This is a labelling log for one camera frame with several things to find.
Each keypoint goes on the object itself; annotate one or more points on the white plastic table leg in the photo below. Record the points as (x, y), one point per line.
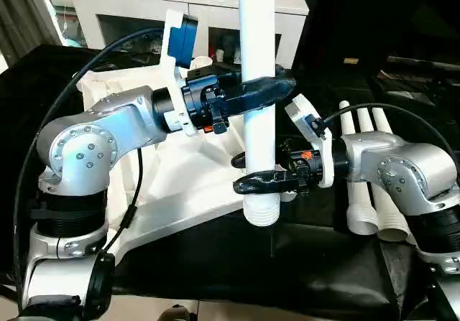
(381, 121)
(361, 213)
(390, 224)
(257, 30)

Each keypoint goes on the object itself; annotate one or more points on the white plastic table top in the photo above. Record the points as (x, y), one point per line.
(187, 199)

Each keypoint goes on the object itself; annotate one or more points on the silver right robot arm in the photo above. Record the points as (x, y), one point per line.
(413, 163)

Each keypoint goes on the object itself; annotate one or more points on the black work surface mat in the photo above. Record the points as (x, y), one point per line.
(251, 263)

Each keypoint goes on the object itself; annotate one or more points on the small yellow label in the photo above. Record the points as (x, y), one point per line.
(351, 60)

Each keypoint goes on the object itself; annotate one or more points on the white glass-door cabinet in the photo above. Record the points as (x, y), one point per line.
(143, 5)

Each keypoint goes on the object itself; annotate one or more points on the white and turquoise rack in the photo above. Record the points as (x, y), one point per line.
(72, 41)

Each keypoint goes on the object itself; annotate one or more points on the black metal bar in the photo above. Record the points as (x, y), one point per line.
(424, 62)

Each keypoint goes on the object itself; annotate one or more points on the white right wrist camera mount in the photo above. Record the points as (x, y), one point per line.
(305, 116)

